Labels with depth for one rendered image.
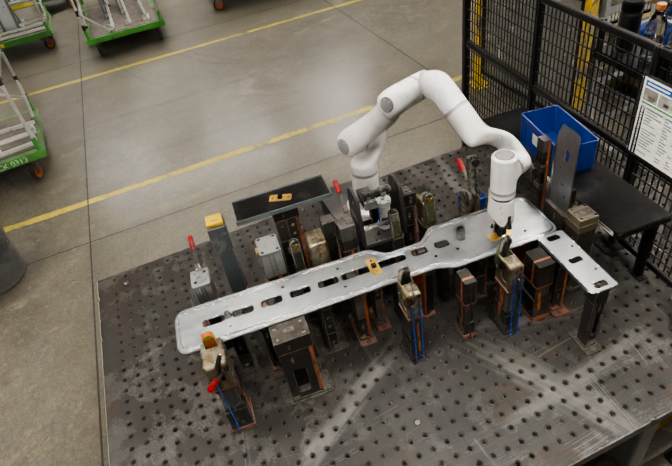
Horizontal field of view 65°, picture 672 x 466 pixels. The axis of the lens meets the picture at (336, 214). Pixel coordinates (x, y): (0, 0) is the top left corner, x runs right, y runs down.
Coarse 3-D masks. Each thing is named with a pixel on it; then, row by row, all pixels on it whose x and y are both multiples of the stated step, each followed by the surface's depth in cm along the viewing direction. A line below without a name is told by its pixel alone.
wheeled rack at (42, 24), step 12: (24, 0) 767; (48, 12) 793; (24, 24) 754; (36, 24) 739; (48, 24) 743; (0, 36) 716; (12, 36) 715; (24, 36) 715; (36, 36) 718; (48, 36) 737; (48, 48) 741
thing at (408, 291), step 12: (408, 288) 172; (408, 300) 170; (420, 300) 171; (408, 312) 174; (420, 312) 174; (408, 324) 179; (420, 324) 181; (408, 336) 185; (420, 336) 185; (408, 348) 189; (420, 348) 188; (420, 360) 190
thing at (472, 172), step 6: (468, 156) 194; (474, 156) 193; (468, 162) 193; (474, 162) 191; (468, 168) 195; (474, 168) 196; (468, 174) 196; (474, 174) 198; (468, 180) 198; (474, 180) 199; (468, 186) 200; (474, 186) 200
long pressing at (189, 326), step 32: (448, 224) 199; (480, 224) 196; (512, 224) 194; (544, 224) 192; (352, 256) 193; (384, 256) 191; (416, 256) 189; (448, 256) 186; (480, 256) 184; (256, 288) 187; (288, 288) 185; (320, 288) 183; (352, 288) 181; (192, 320) 180; (224, 320) 178; (256, 320) 176; (192, 352) 171
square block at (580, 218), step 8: (576, 208) 187; (584, 208) 186; (568, 216) 188; (576, 216) 184; (584, 216) 183; (592, 216) 183; (568, 224) 189; (576, 224) 184; (584, 224) 183; (592, 224) 184; (568, 232) 191; (576, 232) 186; (584, 232) 185; (592, 232) 187; (576, 240) 188; (584, 240) 189; (592, 240) 190; (584, 248) 191; (568, 280) 201; (568, 288) 204; (576, 288) 204
